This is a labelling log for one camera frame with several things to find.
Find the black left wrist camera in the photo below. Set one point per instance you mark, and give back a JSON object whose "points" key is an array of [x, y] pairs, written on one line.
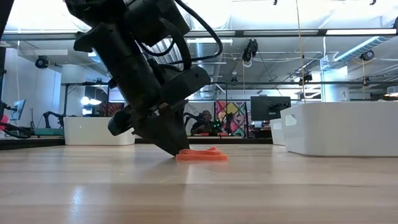
{"points": [[186, 84]]}

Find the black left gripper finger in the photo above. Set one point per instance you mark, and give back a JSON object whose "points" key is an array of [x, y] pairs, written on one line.
{"points": [[180, 130], [155, 130]]}

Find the black ceiling spotlight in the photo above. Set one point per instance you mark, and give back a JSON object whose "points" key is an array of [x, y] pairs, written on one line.
{"points": [[42, 62], [250, 49], [367, 55], [306, 78]]}

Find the white ceiling duct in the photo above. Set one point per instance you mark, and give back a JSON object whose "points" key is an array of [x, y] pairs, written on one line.
{"points": [[357, 49]]}

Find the silver ventilation duct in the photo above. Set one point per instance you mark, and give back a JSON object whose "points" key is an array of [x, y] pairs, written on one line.
{"points": [[217, 49]]}

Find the black aluminium rig frame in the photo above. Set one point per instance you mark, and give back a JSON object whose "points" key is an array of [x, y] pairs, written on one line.
{"points": [[248, 141]]}

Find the white plastic basket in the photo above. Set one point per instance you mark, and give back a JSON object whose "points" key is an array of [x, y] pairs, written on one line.
{"points": [[276, 132], [84, 130], [342, 129]]}

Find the black metal rack frame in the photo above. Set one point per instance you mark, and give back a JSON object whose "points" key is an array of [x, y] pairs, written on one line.
{"points": [[280, 83]]}

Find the person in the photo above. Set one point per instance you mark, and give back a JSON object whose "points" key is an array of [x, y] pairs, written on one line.
{"points": [[203, 123]]}

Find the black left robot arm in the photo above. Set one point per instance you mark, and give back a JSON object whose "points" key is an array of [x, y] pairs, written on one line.
{"points": [[93, 9]]}

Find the black computer monitor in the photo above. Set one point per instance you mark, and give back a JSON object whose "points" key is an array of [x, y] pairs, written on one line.
{"points": [[267, 107]]}

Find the colourful geometric cloth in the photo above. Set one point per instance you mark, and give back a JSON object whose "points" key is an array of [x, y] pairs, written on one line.
{"points": [[233, 112]]}

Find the teal work table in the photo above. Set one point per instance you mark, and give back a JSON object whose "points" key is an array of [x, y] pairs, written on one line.
{"points": [[48, 131]]}

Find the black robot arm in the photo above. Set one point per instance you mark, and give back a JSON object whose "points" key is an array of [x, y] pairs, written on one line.
{"points": [[53, 118]]}

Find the orange rubber band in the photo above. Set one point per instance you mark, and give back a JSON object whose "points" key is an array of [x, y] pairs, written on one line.
{"points": [[202, 155], [216, 149]]}

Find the small tilted monitor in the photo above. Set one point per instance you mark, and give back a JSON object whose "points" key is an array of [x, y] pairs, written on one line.
{"points": [[19, 109]]}

